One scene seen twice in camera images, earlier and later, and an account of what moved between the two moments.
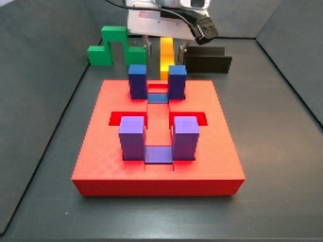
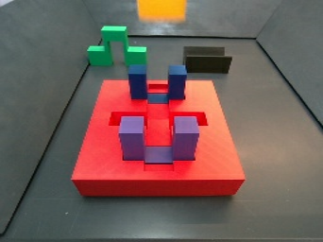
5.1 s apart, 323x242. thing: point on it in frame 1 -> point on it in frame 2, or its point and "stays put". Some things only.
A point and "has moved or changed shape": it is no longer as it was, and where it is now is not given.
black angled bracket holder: x=207 y=60 stays put
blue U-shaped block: x=176 y=84 stays put
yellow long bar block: x=167 y=59 has moved or changed shape
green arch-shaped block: x=100 y=54 stays put
